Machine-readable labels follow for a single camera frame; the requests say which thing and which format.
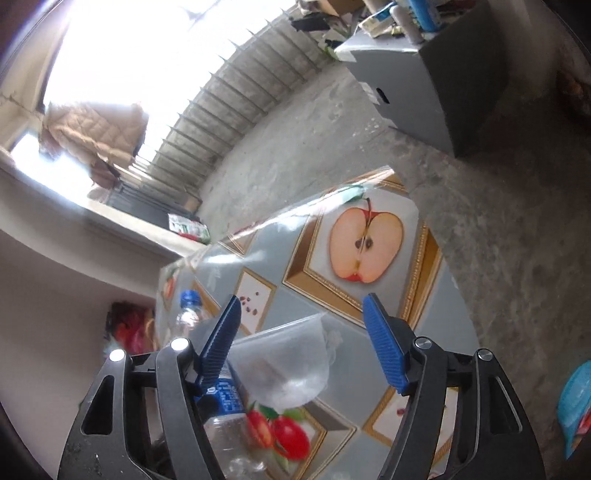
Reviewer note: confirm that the grey corrugated fence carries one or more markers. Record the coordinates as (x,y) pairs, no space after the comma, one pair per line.
(231,106)

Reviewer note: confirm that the white bottle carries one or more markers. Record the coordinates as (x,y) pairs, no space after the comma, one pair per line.
(407,25)

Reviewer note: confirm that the clear plastic cup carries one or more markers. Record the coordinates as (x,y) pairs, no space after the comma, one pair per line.
(286,364)

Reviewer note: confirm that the red bag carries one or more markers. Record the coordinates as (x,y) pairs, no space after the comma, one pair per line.
(131,330)

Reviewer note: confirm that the green and white packet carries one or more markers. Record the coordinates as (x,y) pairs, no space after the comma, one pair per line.
(187,228)

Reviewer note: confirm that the table with fruit-print tablecloth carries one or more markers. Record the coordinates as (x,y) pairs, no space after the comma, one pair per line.
(295,258)

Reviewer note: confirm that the grey cabinet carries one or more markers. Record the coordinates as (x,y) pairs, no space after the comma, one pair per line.
(429,92)

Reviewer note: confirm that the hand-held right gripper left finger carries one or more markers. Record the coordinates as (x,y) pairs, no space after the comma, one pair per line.
(220,341)

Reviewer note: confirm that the blue plastic basket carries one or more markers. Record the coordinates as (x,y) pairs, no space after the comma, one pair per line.
(575,401)

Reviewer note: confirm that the clear bottle with blue cap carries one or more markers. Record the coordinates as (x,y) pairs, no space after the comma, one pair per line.
(231,443)

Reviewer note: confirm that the blue box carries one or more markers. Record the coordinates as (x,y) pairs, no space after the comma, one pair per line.
(425,11)

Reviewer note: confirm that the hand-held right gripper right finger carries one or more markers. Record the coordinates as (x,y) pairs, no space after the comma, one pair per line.
(383,341)

